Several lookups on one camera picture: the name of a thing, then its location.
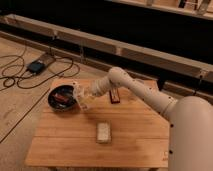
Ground long wooden beam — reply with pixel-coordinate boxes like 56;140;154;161
0;14;213;83

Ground dark red rectangular block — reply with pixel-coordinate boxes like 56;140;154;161
109;89;120;104

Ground black round bowl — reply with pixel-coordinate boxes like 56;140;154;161
48;85;77;111

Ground black cable right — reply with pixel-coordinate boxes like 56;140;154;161
193;75;204;96

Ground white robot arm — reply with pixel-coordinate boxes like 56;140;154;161
73;67;213;171

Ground yellow sponge block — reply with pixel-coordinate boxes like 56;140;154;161
96;122;111;143

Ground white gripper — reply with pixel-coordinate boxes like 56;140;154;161
72;81;101;110

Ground blue power adapter box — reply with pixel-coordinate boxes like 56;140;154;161
27;61;45;74

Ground red item in bowl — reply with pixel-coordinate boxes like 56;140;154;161
54;93;70;103

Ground wooden table board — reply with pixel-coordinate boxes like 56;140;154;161
26;88;169;168

